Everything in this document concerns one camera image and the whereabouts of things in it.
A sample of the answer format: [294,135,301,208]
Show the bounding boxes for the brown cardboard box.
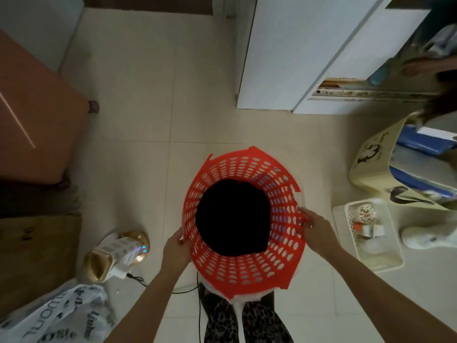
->
[0,214,83,318]

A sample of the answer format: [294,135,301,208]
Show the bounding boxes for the person's right hand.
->
[297,206,342,262]

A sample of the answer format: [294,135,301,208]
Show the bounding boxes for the person's right forearm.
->
[324,244,457,343]

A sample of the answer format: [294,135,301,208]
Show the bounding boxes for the gold white microphone speaker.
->
[80,230,150,284]

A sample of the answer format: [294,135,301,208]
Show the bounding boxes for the person's left forearm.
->
[103,267,181,343]

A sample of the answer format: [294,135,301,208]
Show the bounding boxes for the white printed plastic bag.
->
[0,282,117,343]

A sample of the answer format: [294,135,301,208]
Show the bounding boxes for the leopard print trousers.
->
[203,298,295,343]

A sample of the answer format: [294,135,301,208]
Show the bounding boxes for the blue folder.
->
[396,124,457,156]

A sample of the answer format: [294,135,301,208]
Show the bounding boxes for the white plastic tray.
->
[332,198,404,274]

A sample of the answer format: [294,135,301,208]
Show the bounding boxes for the cream tote bag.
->
[349,112,457,211]

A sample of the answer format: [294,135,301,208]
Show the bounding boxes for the black cable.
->
[125,271,215,343]

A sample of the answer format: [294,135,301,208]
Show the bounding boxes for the red plastic basket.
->
[182,146,309,301]

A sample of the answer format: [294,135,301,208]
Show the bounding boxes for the person's left hand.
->
[161,226,194,280]

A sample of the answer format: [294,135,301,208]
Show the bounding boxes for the person's left black slipper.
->
[197,282,215,318]

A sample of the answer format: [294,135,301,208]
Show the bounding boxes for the black garment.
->
[195,179,272,257]

